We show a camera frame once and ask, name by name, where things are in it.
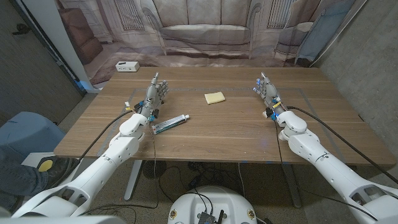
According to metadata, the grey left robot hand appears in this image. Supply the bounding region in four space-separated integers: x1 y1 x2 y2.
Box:
141 72 170 118

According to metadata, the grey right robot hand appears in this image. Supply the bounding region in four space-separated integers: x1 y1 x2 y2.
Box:
252 72 285 116

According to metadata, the white green toothpaste tube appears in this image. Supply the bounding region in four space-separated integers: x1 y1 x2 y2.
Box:
151 114 190 136

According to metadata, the yellow sticky note pad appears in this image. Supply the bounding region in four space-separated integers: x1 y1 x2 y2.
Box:
204 91 226 105

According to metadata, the white power strip box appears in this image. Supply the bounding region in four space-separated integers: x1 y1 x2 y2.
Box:
115 61 141 73

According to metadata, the round black floor fan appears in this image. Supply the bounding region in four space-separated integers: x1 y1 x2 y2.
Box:
142 160 168 180

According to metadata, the printed sofa room backdrop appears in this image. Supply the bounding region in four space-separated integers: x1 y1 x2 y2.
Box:
55 0 369 86

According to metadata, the white table leg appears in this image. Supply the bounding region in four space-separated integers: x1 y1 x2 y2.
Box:
124 160 144 202

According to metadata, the grey table leg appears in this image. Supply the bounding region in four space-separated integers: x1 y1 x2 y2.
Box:
281 163 303 208

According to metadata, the black shoe with yellow patch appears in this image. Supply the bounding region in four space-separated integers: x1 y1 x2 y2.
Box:
36 155 79 188

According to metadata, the white robot torso base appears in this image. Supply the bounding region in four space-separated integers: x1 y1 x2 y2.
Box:
167 185 258 224

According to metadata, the blue plastic chair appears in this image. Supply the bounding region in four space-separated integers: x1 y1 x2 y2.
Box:
0 111 66 162

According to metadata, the white flat floor panel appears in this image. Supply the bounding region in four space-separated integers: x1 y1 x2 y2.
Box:
21 151 57 169

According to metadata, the black antenna module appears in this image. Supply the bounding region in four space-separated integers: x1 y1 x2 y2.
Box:
198 210 225 224

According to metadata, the person's blue jeans leg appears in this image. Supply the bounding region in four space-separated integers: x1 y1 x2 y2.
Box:
0 146 50 212

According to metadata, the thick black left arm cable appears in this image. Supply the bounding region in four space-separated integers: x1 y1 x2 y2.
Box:
74 110 137 166

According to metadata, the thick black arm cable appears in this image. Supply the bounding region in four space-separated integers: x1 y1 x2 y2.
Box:
287 105 398 185
74 110 137 166

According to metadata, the thin black left wrist cable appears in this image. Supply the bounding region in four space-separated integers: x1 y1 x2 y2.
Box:
149 119 160 210

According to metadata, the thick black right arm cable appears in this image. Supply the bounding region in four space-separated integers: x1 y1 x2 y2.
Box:
287 105 398 185

